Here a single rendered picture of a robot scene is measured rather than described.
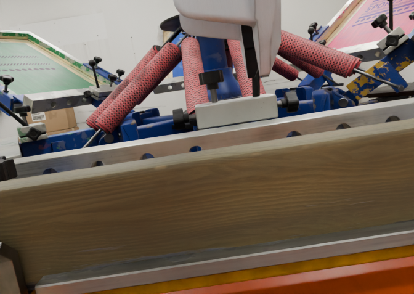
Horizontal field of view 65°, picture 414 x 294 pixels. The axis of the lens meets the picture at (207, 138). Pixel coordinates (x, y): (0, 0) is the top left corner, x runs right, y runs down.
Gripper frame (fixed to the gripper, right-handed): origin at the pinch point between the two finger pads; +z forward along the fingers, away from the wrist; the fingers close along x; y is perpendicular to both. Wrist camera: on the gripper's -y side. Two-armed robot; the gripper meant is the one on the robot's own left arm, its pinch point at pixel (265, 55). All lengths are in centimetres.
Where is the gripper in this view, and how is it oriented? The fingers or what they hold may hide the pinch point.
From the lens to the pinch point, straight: 23.4
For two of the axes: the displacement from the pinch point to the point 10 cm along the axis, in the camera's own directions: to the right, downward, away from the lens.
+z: 1.7, 9.7, 1.6
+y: -9.9, 1.7, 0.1
